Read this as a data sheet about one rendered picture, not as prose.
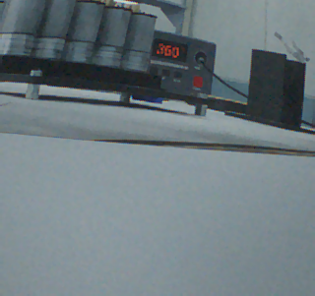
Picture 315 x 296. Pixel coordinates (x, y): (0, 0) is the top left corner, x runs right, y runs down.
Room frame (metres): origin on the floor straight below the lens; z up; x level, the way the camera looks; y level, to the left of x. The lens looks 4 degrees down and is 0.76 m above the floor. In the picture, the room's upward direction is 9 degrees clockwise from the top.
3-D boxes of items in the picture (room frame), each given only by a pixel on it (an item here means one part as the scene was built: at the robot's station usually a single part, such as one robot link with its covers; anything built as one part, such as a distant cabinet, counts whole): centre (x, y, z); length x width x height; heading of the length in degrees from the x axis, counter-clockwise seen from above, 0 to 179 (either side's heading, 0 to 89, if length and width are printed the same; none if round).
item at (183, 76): (0.89, 0.02, 0.80); 0.15 x 0.12 x 0.10; 29
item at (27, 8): (0.30, 0.09, 0.79); 0.02 x 0.02 x 0.05
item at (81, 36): (0.35, 0.06, 0.79); 0.02 x 0.02 x 0.05
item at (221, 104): (0.70, -0.07, 0.76); 0.07 x 0.05 x 0.02; 30
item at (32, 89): (0.34, 0.04, 0.76); 0.16 x 0.07 x 0.01; 146
